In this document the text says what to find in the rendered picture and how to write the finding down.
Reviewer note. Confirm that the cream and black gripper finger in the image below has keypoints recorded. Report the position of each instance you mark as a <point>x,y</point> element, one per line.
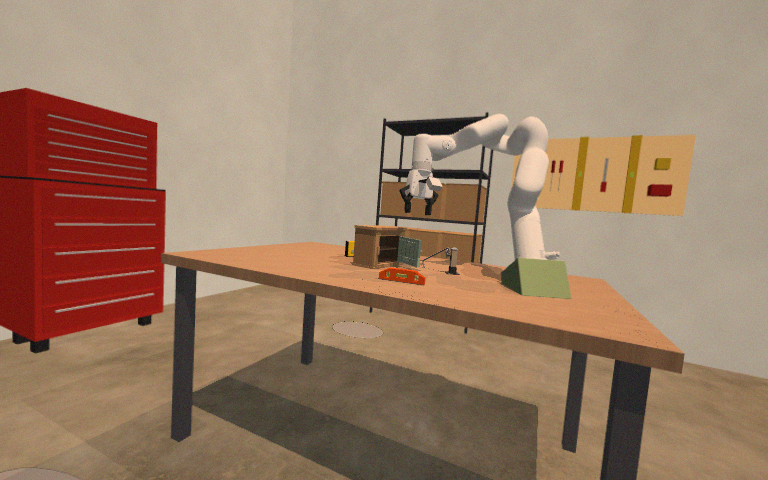
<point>428,208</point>
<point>406,198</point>

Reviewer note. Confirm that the brown wooden cabinet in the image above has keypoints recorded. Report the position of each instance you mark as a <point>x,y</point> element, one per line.
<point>376,248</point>

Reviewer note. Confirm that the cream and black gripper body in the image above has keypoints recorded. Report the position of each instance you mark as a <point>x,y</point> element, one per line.
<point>418,189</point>

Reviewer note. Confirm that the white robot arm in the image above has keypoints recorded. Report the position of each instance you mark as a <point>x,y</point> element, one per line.
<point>530,134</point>

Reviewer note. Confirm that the orange spirit level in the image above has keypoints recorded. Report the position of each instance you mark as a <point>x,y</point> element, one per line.
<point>409,277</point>

